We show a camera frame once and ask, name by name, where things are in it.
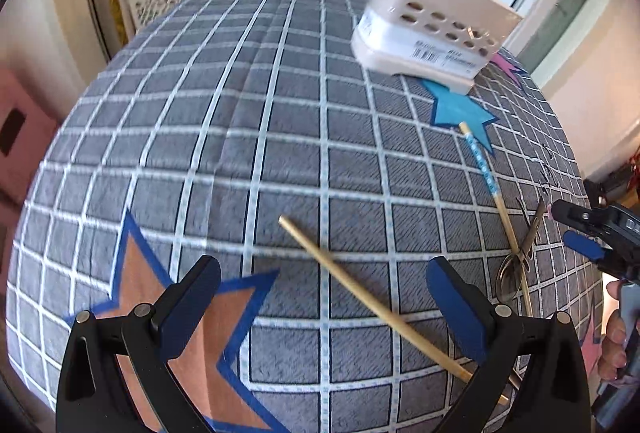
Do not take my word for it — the grey checked star tablecloth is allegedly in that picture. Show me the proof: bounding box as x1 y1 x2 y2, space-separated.
5 0 603 433

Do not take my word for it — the blue patterned bamboo chopstick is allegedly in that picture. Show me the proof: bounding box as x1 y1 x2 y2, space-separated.
459 122 535 316

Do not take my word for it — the person's right hand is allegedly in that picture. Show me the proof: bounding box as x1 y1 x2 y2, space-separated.
597 280 628 381

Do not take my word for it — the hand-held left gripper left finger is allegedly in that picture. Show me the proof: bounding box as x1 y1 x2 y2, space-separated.
56 254 222 433

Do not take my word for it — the glass sliding door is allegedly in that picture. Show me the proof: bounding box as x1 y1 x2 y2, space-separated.
510 0 626 79

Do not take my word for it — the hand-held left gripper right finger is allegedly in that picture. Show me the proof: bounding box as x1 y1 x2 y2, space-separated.
426 255 593 433

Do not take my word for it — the black-handled metal spoon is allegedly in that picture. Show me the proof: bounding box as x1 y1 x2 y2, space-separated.
495 198 548 301

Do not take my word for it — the plain bamboo chopstick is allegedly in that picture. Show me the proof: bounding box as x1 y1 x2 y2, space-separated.
278 216 510 406

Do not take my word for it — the beige plastic utensil holder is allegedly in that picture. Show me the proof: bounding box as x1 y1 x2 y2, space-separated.
350 0 526 95

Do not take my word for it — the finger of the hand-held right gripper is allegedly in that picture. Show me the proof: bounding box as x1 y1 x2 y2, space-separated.
562 231 608 265
550 199 608 236

